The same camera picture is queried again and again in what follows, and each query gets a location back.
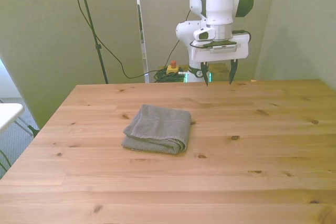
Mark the black emergency stop cable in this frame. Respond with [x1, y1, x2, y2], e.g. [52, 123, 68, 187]
[165, 39, 181, 69]

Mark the black stand foot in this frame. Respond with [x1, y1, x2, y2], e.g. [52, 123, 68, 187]
[27, 124, 40, 139]

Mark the grey terry towel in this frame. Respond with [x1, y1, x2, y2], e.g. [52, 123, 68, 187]
[121, 104, 193, 155]

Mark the white partition frame strip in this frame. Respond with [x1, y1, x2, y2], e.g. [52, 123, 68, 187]
[133, 0, 149, 83]

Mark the coiled dark cable bundle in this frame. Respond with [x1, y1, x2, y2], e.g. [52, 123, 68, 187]
[153, 68, 187, 83]

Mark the black tripod stand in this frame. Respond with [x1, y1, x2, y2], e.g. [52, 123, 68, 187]
[74, 0, 109, 84]

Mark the yellow emergency stop button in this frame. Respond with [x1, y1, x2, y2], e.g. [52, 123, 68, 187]
[165, 60, 181, 76]

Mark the white side table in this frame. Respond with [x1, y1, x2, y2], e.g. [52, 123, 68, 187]
[0, 102, 25, 133]

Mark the black tripod cable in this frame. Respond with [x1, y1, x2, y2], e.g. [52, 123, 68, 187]
[66, 0, 160, 79]

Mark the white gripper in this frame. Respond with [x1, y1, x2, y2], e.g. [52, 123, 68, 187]
[190, 31, 250, 87]

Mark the grey wrist camera bar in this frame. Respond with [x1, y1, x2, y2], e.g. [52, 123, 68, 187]
[209, 45, 239, 54]

